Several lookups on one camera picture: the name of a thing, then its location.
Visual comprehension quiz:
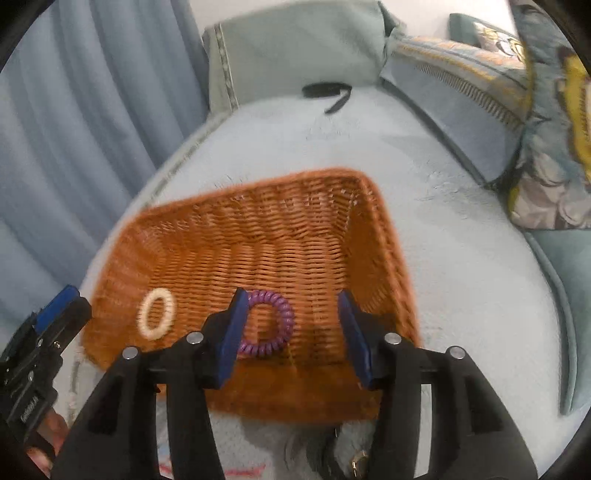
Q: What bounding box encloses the floral grey yellow pillow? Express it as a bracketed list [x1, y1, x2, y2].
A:
[508, 1, 590, 230]

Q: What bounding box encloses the teal sofa armrest cover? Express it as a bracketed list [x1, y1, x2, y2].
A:
[204, 1, 407, 114]

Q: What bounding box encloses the grey blue sofa cover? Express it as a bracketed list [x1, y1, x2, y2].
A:
[64, 85, 574, 480]

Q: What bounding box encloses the striped blue yellow cushion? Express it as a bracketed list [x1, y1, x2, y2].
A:
[380, 36, 527, 185]

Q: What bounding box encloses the cream spiral hair tie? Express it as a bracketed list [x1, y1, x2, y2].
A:
[137, 288, 177, 341]

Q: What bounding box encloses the black strap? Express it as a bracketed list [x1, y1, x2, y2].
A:
[301, 81, 354, 115]

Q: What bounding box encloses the left hand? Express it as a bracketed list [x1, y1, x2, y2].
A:
[27, 409, 69, 477]

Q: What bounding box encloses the small floral pillow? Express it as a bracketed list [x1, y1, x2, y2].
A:
[448, 13, 523, 61]

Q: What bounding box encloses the orange wicker basket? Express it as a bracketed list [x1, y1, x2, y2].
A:
[82, 169, 420, 424]

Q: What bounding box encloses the blue curtain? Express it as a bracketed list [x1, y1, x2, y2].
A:
[1, 1, 208, 338]

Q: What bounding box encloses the purple spiral hair tie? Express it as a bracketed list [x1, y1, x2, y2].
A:
[236, 289, 296, 358]

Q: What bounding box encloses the teal sofa seat cushion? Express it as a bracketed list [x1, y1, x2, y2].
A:
[524, 230, 590, 414]

